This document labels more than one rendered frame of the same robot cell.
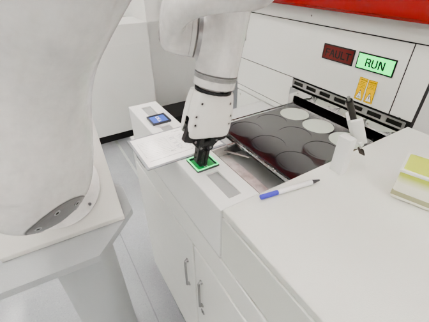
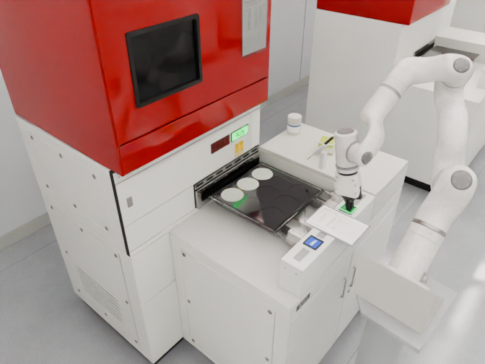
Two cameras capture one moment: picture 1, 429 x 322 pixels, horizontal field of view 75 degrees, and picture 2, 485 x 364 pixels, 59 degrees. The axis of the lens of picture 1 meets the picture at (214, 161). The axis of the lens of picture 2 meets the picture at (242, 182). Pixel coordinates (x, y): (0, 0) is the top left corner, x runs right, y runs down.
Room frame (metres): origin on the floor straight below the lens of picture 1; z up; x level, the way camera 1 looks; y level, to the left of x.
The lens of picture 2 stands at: (1.35, 1.17, 2.04)
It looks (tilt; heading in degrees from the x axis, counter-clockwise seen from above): 35 degrees down; 252
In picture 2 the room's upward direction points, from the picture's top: straight up
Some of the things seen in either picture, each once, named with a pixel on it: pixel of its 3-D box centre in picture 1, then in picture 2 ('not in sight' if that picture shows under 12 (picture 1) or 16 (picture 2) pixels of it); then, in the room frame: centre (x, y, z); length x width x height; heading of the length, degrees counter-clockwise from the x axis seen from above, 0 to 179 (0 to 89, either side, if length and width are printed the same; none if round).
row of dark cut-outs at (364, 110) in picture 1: (339, 100); (228, 166); (0.90, -0.42, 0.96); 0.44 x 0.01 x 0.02; 32
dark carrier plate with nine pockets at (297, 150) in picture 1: (294, 135); (266, 193); (0.77, -0.25, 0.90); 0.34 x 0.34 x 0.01; 32
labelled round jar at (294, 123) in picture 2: not in sight; (294, 123); (0.48, -0.62, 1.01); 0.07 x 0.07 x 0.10
